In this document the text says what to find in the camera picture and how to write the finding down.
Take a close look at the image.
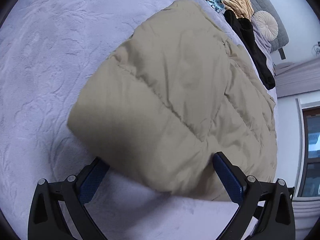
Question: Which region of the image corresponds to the lavender bed blanket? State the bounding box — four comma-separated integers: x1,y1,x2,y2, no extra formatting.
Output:
0,0,278,240

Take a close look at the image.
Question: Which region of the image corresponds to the beige puffer jacket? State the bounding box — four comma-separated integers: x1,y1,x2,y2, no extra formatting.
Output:
67,0,277,200

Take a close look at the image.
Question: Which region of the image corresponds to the grey curtain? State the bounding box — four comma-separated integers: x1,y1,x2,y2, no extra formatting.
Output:
274,57,320,98

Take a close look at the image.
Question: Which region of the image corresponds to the cream striped garment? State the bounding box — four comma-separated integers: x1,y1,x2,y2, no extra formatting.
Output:
222,0,254,20

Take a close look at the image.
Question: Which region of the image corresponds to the dark framed window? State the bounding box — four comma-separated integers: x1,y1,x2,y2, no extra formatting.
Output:
296,99,319,197

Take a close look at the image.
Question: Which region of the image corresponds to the black folded garment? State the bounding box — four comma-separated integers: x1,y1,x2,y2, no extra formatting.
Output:
223,10,276,90

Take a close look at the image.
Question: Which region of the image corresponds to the white radiator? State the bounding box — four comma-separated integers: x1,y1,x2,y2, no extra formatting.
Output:
292,197,319,230

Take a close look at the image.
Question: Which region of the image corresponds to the round white cushion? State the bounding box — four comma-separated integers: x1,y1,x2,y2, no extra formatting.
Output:
253,11,279,42

